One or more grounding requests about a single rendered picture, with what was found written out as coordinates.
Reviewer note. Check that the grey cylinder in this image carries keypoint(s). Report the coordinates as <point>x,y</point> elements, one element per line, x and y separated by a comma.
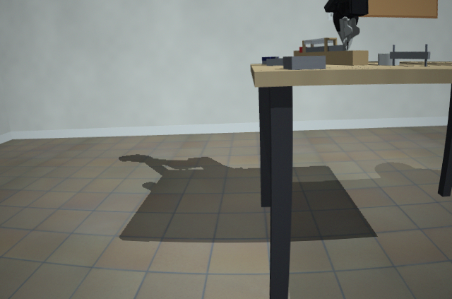
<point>384,59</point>

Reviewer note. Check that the clear glass channel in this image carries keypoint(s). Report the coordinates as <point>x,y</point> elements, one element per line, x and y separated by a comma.
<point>315,45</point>

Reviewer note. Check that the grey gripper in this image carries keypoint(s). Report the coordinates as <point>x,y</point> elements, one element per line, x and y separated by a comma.
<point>348,29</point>

